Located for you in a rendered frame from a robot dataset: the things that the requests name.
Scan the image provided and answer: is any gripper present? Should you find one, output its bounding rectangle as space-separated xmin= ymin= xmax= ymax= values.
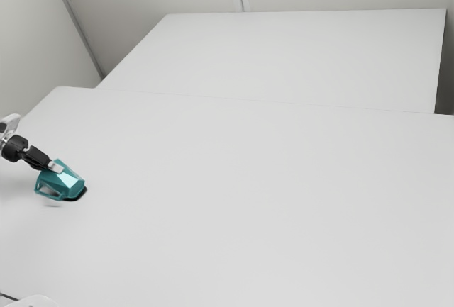
xmin=1 ymin=135 xmax=64 ymax=174

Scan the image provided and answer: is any teal faceted mug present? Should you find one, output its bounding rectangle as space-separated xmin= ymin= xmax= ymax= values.
xmin=33 ymin=158 xmax=87 ymax=202

